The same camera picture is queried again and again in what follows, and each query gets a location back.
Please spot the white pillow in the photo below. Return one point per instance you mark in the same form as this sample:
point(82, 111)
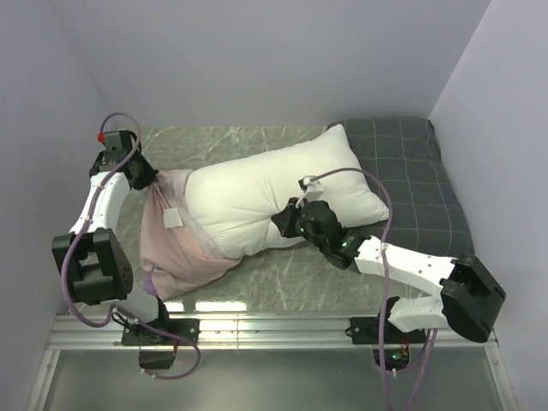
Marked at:
point(233, 202)

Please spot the grey checked pillow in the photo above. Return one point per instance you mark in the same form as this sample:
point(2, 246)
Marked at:
point(404, 155)

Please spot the pink princess print pillowcase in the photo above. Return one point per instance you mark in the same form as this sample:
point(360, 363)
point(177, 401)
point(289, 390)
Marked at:
point(176, 254)

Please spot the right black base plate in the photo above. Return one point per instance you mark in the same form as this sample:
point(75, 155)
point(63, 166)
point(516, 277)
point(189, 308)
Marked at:
point(365, 330)

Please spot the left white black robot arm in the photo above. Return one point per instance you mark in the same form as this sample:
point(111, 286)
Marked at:
point(96, 276)

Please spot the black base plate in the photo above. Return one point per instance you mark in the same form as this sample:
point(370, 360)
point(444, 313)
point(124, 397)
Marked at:
point(365, 330)
point(182, 331)

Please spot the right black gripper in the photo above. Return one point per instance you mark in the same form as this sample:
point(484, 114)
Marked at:
point(286, 219)

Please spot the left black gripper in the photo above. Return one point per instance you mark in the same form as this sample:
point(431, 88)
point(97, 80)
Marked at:
point(149, 176)

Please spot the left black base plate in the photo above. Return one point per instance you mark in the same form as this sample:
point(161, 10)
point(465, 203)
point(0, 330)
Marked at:
point(182, 331)

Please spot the black box under rail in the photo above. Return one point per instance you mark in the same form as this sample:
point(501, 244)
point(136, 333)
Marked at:
point(152, 360)

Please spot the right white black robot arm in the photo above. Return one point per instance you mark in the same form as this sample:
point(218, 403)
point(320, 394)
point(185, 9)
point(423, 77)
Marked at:
point(459, 293)

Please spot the aluminium mounting rail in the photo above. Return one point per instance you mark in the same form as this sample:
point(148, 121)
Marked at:
point(291, 361)

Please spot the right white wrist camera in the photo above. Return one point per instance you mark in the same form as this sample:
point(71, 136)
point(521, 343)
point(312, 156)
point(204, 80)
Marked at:
point(312, 190)

